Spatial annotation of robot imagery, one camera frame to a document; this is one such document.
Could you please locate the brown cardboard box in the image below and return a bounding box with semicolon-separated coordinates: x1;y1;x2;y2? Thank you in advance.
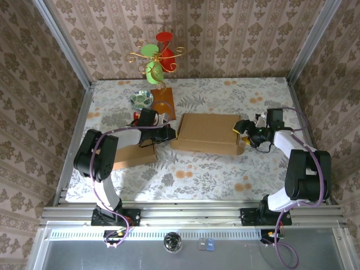
112;143;158;171
169;112;245;157

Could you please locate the leaf pattern bowl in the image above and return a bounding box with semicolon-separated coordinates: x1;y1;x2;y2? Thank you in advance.
129;90;154;110

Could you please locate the floral table cover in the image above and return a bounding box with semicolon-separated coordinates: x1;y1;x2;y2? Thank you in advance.
65;77;330;203

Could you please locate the green plastic wine glass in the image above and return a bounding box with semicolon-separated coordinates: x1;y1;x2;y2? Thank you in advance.
139;44;164;84

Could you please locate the red plastic wine glass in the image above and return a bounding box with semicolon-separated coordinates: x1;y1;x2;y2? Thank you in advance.
155;31;177;71

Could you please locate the shiny metal cup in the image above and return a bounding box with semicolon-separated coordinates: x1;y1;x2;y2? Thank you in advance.
163;232;183;254

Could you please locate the grey metal sheet panel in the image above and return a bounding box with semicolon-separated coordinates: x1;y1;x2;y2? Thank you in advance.
28;222;355;270

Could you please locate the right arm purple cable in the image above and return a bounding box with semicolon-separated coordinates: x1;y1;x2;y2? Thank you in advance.
274;107;332;268

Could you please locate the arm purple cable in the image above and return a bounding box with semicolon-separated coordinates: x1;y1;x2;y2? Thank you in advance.
274;107;332;268
91;101;173;249

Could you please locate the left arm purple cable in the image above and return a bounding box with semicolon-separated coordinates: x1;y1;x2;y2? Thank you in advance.
91;101;173;249

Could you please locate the aluminium side rail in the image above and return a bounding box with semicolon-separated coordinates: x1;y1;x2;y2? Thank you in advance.
285;77;332;206
53;81;95;208

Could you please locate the gold wire stand wooden base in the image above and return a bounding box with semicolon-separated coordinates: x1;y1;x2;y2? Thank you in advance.
125;39;187;122

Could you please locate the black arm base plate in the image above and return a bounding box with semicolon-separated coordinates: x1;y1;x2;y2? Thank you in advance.
91;208;141;227
240;207;293;226

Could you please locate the aluminium front rail beam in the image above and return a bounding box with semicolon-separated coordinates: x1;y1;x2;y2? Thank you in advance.
39;201;349;227

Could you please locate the aluminium frame post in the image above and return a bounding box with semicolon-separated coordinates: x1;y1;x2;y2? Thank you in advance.
31;0;93;89
286;0;347;82

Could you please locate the slotted cable duct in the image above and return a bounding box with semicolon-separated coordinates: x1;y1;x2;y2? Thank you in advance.
49;228;262;240

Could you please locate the power connector with wires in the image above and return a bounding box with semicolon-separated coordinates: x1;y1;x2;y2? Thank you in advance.
103;229;128;249
260;229;285;248

